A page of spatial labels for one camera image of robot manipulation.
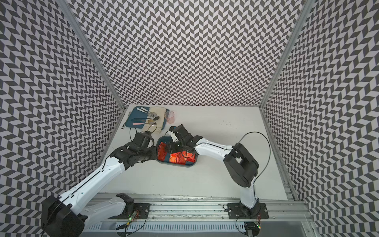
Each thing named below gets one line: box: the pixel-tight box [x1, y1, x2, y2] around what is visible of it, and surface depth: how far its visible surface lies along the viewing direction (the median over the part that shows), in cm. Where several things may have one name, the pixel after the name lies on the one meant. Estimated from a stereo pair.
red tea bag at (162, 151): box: [157, 141, 168, 161], surface depth 86 cm
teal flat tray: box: [124, 106, 170, 130], surface depth 115 cm
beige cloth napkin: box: [143, 107, 167, 134], surface depth 114 cm
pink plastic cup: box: [164, 110, 175, 124], surface depth 112 cm
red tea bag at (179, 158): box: [168, 151, 187, 165], surface depth 84 cm
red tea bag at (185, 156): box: [180, 151, 196, 165], surface depth 86 cm
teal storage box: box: [155, 135, 198, 166], surface depth 85 cm
